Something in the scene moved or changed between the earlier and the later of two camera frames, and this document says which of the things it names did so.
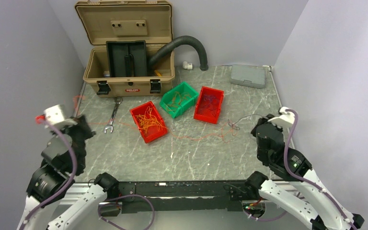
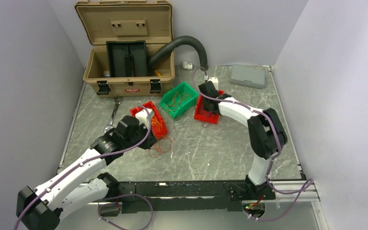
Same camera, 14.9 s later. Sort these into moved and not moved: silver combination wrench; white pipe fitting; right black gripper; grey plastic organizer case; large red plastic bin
Moved: right black gripper
Not moved: silver combination wrench; white pipe fitting; large red plastic bin; grey plastic organizer case
